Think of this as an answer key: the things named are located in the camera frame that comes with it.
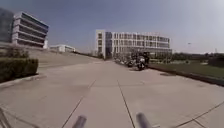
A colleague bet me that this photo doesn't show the grey concrete slab pavement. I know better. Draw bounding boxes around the grey concrete slab pavement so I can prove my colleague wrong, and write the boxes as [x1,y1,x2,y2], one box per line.
[0,49,224,128]

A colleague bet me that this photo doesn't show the row of parked motorbikes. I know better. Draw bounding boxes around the row of parked motorbikes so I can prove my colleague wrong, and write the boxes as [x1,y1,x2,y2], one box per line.
[114,50,151,72]

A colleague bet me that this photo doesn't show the white glass-fronted building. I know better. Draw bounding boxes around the white glass-fronted building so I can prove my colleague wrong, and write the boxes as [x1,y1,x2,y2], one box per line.
[95,29,173,60]

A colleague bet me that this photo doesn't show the low white building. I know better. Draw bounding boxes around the low white building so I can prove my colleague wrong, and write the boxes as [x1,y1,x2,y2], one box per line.
[49,44,77,54]

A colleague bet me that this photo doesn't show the robot's own part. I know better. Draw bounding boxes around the robot's own part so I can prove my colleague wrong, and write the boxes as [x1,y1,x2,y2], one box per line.
[72,115,88,128]
[135,112,153,128]

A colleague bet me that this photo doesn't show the dark kerb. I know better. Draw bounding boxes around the dark kerb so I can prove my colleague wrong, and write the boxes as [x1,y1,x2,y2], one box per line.
[147,64,224,88]

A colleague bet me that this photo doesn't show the row of trees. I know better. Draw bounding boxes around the row of trees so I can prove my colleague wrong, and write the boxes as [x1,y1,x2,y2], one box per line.
[171,51,224,62]

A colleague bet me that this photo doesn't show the green lawn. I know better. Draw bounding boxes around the green lawn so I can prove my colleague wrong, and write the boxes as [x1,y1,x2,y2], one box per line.
[149,59,224,80]

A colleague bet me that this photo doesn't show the white banded office building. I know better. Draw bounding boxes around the white banded office building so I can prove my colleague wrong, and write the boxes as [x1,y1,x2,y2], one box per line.
[11,11,50,50]

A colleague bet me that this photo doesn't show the grey kerb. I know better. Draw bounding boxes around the grey kerb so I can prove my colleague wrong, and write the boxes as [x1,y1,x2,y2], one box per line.
[0,73,46,89]

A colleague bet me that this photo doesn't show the trimmed dark green hedge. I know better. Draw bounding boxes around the trimmed dark green hedge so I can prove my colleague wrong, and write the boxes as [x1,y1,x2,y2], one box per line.
[0,57,39,84]

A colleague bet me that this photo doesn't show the bare bush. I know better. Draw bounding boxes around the bare bush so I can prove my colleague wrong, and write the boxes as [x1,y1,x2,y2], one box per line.
[3,44,30,60]

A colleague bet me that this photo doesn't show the dark glass building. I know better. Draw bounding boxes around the dark glass building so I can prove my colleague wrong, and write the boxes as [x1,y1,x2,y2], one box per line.
[0,7,15,44]

